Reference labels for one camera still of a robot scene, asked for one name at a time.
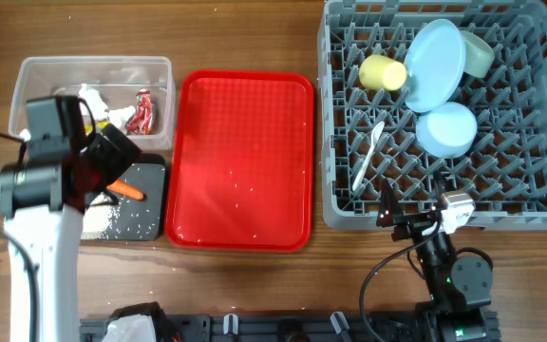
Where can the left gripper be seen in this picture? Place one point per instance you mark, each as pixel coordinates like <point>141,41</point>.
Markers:
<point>113,149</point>

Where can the red snack wrapper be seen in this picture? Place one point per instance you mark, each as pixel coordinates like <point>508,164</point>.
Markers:
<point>141,122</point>

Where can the light blue plate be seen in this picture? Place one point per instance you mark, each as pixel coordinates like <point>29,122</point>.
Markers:
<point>435,63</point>

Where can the orange carrot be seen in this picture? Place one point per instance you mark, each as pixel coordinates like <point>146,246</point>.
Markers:
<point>123,188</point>

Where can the green bowl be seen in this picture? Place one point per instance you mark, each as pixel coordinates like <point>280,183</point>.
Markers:
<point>479,55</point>

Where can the yellow plastic cup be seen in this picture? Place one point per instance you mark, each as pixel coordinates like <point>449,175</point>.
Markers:
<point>378,71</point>

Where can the red plastic tray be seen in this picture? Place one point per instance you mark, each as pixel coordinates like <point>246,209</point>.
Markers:
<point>242,167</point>

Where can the grey dishwasher rack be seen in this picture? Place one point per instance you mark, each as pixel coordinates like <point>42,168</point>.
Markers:
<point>504,171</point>

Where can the white rice pile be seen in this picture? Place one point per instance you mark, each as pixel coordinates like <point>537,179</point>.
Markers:
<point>128,220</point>

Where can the white tissue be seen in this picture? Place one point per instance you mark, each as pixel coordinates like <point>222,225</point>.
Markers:
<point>120,117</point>
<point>95,103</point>

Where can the black plastic tray bin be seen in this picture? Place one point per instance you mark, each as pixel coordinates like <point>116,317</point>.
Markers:
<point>148,174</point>

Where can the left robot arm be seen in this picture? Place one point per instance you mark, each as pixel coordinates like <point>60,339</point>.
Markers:
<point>43,197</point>

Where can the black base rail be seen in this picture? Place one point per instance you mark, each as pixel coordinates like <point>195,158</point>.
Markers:
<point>278,328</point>

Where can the yellow silver foil wrapper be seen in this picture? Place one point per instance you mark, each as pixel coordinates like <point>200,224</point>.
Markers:
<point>98,127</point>

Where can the clear plastic bin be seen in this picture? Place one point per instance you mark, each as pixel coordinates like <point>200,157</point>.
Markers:
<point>117,78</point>

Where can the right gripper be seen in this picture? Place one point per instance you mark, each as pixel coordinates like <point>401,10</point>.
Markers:
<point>411,224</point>

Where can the white plastic spoon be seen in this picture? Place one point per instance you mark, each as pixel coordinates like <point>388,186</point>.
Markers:
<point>375,135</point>

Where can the blue bowl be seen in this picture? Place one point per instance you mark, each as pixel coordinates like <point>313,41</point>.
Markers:
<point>448,131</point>

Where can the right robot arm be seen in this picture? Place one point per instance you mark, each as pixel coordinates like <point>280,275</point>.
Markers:
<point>459,281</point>

